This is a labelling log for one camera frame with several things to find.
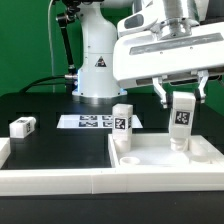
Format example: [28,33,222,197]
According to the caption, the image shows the white square table top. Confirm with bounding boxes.
[108,133,224,167]

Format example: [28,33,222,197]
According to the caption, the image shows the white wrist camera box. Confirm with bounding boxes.
[117,13,157,37]

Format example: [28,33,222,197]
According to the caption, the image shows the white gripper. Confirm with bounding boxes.
[113,22,224,109]

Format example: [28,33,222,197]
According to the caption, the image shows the white U-shaped obstacle fence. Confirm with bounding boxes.
[0,134,224,197]

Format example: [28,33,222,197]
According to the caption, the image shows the black cable bundle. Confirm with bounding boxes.
[19,75,80,94]

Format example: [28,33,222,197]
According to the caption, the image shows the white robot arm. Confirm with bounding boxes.
[73,0,224,106]

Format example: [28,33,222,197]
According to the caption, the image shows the white marker base plate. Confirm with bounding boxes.
[57,114,142,129]

